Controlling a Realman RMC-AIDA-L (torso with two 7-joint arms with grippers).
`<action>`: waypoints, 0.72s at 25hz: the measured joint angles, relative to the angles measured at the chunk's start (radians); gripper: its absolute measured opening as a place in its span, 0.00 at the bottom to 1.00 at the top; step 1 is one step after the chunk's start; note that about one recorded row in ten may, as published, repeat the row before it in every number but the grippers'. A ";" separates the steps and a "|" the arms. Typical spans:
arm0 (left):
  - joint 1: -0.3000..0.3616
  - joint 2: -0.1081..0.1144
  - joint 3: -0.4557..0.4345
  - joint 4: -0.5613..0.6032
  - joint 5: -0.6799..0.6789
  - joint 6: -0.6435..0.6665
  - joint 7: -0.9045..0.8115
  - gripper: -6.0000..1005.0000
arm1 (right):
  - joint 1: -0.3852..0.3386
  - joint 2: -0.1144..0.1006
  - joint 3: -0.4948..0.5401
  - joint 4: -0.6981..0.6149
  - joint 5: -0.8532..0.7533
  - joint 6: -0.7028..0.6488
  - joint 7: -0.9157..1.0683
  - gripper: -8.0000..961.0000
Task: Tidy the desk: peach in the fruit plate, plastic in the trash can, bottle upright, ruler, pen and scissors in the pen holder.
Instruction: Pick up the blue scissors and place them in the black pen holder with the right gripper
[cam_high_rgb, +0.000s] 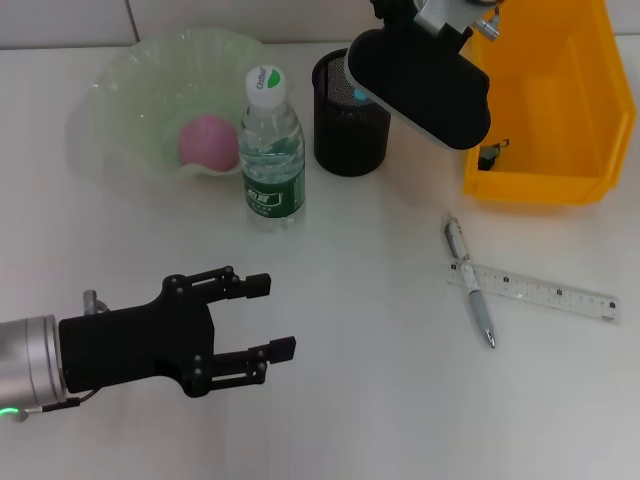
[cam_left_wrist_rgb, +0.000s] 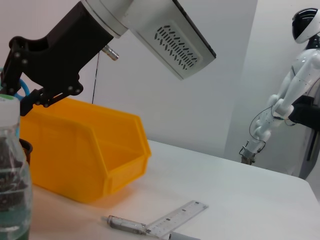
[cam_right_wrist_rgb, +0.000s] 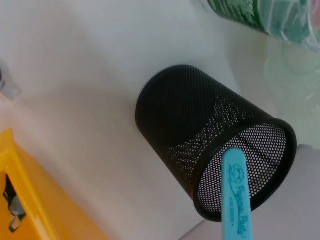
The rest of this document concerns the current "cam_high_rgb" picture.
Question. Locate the black mesh pen holder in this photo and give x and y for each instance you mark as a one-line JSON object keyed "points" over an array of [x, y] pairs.
{"points": [[345, 145]]}

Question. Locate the clear green-label water bottle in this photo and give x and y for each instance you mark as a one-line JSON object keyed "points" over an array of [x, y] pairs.
{"points": [[272, 190]]}

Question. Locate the yellow plastic bin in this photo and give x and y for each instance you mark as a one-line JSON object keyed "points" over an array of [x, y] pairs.
{"points": [[545, 180]]}

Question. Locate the silver ballpoint pen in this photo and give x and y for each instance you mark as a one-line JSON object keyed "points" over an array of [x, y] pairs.
{"points": [[475, 295]]}

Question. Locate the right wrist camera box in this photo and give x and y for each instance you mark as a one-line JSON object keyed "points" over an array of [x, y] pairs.
{"points": [[425, 85]]}

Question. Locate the transparent plastic ruler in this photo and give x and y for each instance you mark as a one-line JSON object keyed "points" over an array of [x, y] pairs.
{"points": [[550, 292]]}

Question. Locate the green glass fruit plate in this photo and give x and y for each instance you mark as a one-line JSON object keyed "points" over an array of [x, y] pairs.
{"points": [[150, 100]]}

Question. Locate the pink peach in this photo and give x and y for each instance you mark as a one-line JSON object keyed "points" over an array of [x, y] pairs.
{"points": [[207, 142]]}

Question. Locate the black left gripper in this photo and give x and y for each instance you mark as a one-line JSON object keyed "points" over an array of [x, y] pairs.
{"points": [[130, 345]]}

